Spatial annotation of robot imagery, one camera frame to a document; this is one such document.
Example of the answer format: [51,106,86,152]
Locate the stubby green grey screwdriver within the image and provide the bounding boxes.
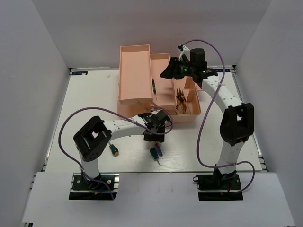
[150,148,161,166]

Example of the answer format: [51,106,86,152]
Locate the black green precision screwdriver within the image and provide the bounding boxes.
[152,78,158,101]

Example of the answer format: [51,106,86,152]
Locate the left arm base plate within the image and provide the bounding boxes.
[69,173,119,201]

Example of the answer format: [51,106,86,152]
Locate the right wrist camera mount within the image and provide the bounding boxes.
[178,45,190,61]

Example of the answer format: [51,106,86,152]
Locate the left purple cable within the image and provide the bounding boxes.
[58,106,174,199]

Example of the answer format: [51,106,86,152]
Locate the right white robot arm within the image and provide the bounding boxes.
[160,45,254,189]

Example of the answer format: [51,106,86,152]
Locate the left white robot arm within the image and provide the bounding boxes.
[73,110,172,189]

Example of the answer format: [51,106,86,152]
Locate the stubby green orange screwdriver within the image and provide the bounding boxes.
[109,143,119,157]

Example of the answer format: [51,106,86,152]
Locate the blue red handled screwdriver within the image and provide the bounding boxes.
[155,142,163,157]

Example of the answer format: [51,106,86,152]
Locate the yellow long nose pliers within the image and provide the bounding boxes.
[176,88,187,114]

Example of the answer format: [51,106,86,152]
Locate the pink plastic toolbox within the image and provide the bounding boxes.
[117,44,201,123]

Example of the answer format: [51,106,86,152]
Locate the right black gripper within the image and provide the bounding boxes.
[160,57,196,80]

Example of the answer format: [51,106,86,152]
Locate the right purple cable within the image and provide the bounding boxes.
[183,39,255,195]

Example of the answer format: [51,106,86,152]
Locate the purple cable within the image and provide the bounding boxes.
[183,39,255,195]
[58,106,174,199]

